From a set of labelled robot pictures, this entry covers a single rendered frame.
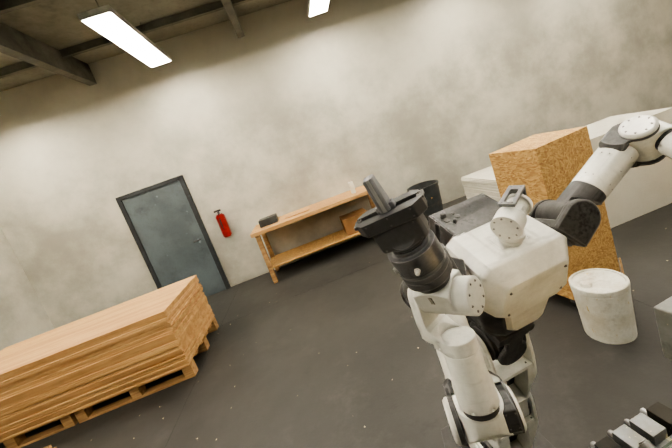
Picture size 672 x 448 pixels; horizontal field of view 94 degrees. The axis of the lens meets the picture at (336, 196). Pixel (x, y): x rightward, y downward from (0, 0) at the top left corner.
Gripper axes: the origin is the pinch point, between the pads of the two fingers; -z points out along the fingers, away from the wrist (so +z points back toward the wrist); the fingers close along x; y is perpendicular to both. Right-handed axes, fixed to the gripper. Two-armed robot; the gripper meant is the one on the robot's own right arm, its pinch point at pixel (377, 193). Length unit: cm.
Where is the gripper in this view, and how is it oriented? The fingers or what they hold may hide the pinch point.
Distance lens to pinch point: 50.4
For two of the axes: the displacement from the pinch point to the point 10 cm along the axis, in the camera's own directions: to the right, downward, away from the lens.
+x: 8.1, -4.2, -4.1
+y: -2.1, 4.4, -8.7
